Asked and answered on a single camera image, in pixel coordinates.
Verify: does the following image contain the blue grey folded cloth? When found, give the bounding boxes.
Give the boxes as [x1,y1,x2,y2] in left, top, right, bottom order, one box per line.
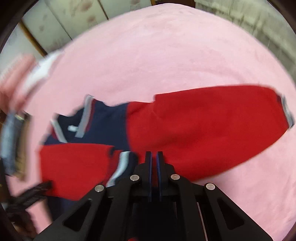
[1,112,31,181]

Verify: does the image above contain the red and navy sweater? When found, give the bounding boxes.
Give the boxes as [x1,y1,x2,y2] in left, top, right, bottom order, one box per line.
[38,85,295,201]

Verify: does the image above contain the floral wardrobe doors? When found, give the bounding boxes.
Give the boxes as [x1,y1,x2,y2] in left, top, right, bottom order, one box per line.
[1,1,156,68]

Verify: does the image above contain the white lace curtain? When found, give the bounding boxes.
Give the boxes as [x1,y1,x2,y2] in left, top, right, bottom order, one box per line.
[195,0,295,79]

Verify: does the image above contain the pink bed blanket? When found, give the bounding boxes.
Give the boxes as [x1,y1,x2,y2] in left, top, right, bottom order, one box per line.
[8,4,295,240]

